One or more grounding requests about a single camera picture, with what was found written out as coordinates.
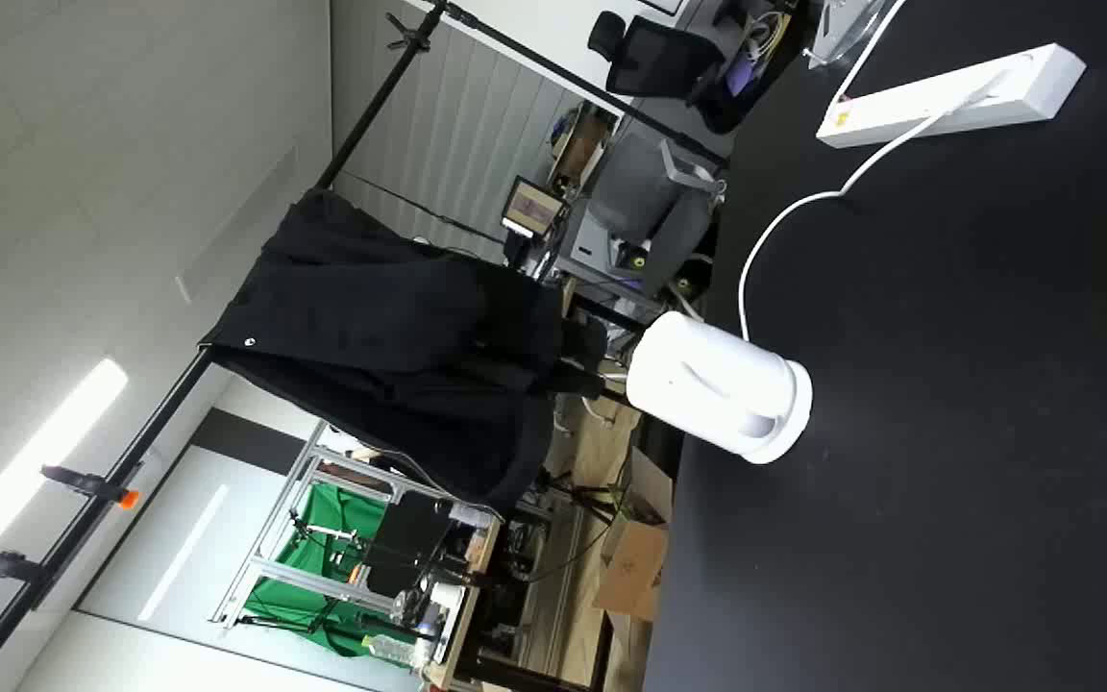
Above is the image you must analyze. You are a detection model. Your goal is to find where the aluminium frame rack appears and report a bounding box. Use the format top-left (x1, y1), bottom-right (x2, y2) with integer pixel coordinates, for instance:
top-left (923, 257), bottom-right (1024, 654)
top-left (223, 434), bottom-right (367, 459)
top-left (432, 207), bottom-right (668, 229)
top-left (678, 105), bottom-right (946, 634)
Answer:
top-left (212, 422), bottom-right (509, 685)

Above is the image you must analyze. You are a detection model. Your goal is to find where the black screen on rack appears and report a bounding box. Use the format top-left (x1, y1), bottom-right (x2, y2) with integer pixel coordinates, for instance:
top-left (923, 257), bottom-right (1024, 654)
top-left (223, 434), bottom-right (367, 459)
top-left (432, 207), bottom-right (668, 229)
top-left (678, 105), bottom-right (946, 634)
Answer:
top-left (363, 493), bottom-right (458, 599)

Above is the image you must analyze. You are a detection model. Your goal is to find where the cardboard box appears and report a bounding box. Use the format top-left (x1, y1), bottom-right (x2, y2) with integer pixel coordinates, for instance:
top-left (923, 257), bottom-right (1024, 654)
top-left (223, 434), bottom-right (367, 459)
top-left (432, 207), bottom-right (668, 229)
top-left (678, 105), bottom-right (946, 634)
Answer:
top-left (587, 515), bottom-right (672, 627)

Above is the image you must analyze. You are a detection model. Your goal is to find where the green cloth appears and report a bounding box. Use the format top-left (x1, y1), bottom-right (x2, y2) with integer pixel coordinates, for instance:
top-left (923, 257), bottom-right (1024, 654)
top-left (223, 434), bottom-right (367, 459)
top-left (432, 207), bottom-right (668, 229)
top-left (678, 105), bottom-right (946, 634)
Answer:
top-left (242, 477), bottom-right (421, 659)

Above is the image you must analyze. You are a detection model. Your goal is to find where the black backdrop stand frame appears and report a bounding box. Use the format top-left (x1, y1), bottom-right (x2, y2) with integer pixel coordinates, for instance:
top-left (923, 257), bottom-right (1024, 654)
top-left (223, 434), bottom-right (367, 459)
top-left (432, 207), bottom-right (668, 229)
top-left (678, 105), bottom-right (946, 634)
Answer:
top-left (0, 0), bottom-right (738, 692)

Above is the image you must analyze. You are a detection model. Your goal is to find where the white appliance cable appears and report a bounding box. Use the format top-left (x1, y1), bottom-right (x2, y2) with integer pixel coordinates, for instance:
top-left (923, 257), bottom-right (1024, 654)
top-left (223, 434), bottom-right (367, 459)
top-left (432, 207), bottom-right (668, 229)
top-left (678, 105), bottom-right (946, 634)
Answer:
top-left (734, 70), bottom-right (1011, 343)

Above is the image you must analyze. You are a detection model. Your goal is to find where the white power strip orange switch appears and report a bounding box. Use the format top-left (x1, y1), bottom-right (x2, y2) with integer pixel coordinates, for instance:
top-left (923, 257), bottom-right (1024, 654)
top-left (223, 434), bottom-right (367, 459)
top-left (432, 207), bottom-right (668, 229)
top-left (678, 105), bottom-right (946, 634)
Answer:
top-left (814, 39), bottom-right (1088, 152)

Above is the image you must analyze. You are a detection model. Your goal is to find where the grey office chair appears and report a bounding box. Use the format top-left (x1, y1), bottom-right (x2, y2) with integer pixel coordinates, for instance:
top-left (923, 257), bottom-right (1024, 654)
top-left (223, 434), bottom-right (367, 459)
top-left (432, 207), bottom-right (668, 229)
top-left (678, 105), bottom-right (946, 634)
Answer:
top-left (561, 110), bottom-right (728, 298)

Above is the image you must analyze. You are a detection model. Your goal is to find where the black backdrop cloth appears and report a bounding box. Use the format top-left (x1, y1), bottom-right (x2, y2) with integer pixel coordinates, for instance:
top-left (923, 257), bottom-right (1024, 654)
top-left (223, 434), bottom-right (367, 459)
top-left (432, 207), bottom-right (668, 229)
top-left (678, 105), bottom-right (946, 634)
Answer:
top-left (203, 187), bottom-right (572, 511)

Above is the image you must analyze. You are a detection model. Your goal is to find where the white power strip cord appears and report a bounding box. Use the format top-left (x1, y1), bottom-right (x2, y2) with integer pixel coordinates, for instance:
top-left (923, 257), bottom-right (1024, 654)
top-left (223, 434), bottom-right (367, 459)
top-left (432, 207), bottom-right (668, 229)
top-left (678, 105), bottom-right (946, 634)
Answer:
top-left (832, 0), bottom-right (911, 116)

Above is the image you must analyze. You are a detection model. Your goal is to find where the white ribbed wall panel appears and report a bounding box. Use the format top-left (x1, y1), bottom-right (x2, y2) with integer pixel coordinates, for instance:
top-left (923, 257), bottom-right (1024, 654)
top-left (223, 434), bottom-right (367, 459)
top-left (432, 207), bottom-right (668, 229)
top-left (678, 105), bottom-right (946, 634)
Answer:
top-left (341, 7), bottom-right (587, 263)

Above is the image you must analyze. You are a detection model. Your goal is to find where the black office chair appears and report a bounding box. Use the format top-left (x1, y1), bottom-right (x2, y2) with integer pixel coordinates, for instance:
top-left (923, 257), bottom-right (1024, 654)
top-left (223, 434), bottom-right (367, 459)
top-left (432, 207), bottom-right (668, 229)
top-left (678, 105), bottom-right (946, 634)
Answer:
top-left (585, 7), bottom-right (764, 134)

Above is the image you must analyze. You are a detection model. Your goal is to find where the black clamp orange tip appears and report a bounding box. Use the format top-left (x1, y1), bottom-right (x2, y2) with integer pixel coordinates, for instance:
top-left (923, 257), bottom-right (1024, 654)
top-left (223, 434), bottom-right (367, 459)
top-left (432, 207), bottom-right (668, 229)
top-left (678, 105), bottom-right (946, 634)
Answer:
top-left (40, 459), bottom-right (146, 515)

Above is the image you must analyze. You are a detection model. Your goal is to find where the long ceiling light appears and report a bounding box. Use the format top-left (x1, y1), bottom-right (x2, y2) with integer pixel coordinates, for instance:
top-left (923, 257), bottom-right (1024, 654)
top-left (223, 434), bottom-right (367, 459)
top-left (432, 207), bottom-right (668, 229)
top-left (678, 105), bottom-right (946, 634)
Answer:
top-left (0, 356), bottom-right (135, 606)

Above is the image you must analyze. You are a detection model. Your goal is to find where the white cylindrical device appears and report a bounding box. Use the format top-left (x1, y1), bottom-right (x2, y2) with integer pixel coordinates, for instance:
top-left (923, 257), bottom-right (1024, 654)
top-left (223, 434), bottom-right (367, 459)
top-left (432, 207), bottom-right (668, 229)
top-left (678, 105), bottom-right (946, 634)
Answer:
top-left (623, 308), bottom-right (820, 470)

